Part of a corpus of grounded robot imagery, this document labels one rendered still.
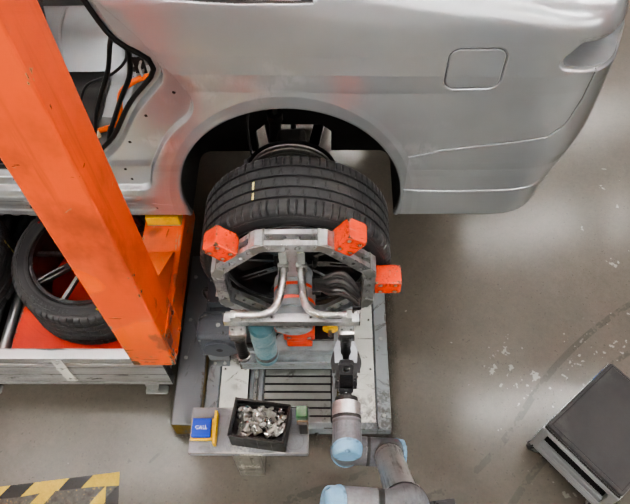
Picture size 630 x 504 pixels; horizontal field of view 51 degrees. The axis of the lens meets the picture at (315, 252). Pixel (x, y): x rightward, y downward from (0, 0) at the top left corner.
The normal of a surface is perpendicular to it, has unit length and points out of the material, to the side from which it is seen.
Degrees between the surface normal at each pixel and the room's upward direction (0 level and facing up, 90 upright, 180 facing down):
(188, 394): 0
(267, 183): 14
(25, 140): 90
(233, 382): 0
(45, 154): 90
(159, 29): 81
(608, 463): 0
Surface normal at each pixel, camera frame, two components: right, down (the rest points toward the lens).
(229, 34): -0.01, 0.75
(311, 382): -0.02, -0.54
